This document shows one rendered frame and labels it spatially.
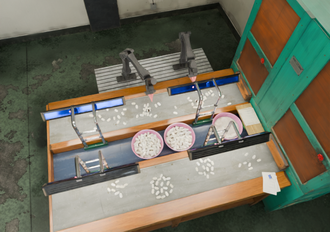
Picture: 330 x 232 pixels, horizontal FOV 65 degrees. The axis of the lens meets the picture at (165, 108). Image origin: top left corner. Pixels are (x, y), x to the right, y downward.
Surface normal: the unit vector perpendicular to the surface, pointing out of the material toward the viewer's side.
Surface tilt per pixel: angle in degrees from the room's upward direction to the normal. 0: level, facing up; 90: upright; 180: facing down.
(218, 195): 0
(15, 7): 92
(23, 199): 0
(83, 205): 0
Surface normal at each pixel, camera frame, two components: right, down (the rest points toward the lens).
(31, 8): 0.29, 0.82
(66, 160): 0.03, -0.52
